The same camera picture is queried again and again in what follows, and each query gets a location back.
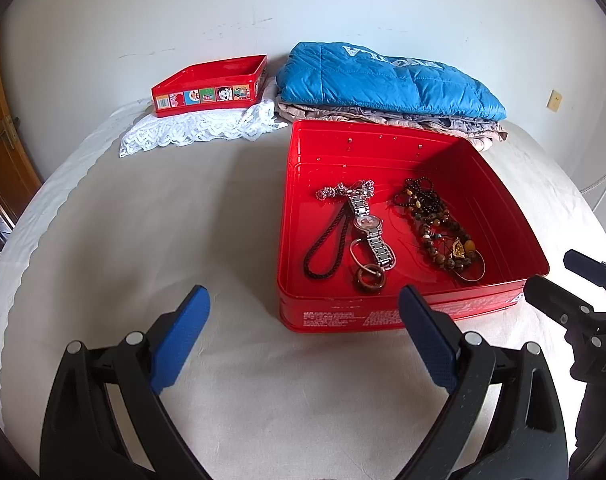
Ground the brown wooden ring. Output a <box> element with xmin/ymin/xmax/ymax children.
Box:
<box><xmin>355</xmin><ymin>265</ymin><xmax>386</xmax><ymax>295</ymax></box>

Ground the wooden door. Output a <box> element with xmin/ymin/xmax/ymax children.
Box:
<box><xmin>0</xmin><ymin>32</ymin><xmax>44</xmax><ymax>261</ymax></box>

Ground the blue quilted jacket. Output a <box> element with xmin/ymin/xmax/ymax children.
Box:
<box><xmin>275</xmin><ymin>41</ymin><xmax>507</xmax><ymax>122</ymax></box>

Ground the white cable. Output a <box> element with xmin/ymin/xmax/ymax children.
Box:
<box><xmin>579</xmin><ymin>157</ymin><xmax>606</xmax><ymax>208</ymax></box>

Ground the black cord loop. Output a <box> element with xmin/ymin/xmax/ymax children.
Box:
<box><xmin>304</xmin><ymin>204</ymin><xmax>354</xmax><ymax>279</ymax></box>

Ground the silver chain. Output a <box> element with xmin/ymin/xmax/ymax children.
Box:
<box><xmin>316</xmin><ymin>179</ymin><xmax>377</xmax><ymax>204</ymax></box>

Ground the brown bead bracelet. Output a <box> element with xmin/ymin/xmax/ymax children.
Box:
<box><xmin>409</xmin><ymin>202</ymin><xmax>458</xmax><ymax>272</ymax></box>

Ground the red tin lid with pictures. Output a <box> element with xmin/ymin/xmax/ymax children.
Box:
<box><xmin>151</xmin><ymin>55</ymin><xmax>268</xmax><ymax>119</ymax></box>

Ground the red tin box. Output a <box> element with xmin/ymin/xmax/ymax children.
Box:
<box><xmin>277</xmin><ymin>120</ymin><xmax>550</xmax><ymax>333</ymax></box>

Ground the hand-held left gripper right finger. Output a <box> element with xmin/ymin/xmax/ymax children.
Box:
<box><xmin>398</xmin><ymin>284</ymin><xmax>570</xmax><ymax>480</ymax></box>

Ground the silver bangle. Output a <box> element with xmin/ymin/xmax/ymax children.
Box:
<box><xmin>351</xmin><ymin>239</ymin><xmax>396</xmax><ymax>272</ymax></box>
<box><xmin>452</xmin><ymin>251</ymin><xmax>486</xmax><ymax>282</ymax></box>

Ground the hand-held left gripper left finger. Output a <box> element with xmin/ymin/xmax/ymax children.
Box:
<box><xmin>39</xmin><ymin>285</ymin><xmax>211</xmax><ymax>480</ymax></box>

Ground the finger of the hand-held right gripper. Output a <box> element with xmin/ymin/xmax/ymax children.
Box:
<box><xmin>524</xmin><ymin>274</ymin><xmax>604</xmax><ymax>341</ymax></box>
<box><xmin>563</xmin><ymin>248</ymin><xmax>606</xmax><ymax>291</ymax></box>

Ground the silver wrist watch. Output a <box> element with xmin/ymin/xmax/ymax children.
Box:
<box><xmin>349</xmin><ymin>194</ymin><xmax>396</xmax><ymax>268</ymax></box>

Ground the white lace cloth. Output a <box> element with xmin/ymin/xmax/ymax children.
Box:
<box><xmin>119</xmin><ymin>91</ymin><xmax>288</xmax><ymax>159</ymax></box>

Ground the folded beige cloth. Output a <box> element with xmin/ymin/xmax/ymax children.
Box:
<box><xmin>275</xmin><ymin>96</ymin><xmax>508</xmax><ymax>154</ymax></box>

